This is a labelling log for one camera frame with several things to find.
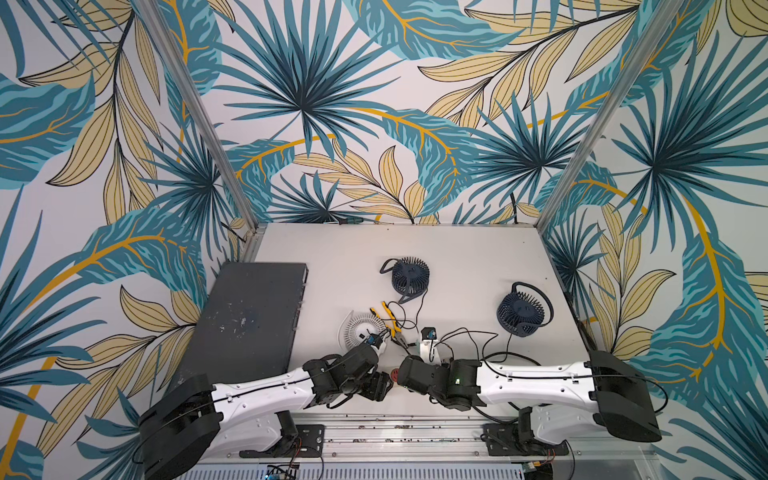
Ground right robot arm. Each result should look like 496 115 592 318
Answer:
397 350 662 445

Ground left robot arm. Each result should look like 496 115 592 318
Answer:
134 343 393 479

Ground white desk fan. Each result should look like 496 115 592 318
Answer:
337 311 388 351

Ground dark blue fan centre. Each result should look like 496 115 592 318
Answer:
379 257 430 303

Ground dark blue fan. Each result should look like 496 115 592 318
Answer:
379 257 430 303
496 281 554 338

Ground dark blue fan right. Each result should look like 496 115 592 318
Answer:
496 281 554 338

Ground yellow black pliers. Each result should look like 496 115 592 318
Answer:
369 301 409 350

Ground dark grey flat device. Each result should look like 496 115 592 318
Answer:
167 262 308 391

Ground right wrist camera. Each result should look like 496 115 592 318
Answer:
419 327 441 365

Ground aluminium front rail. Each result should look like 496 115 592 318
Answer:
143 413 661 466

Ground black power strip cable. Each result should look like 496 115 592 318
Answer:
473 404 523 424

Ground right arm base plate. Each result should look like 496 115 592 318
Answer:
480 423 570 458

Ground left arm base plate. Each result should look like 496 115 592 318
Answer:
238 424 326 459

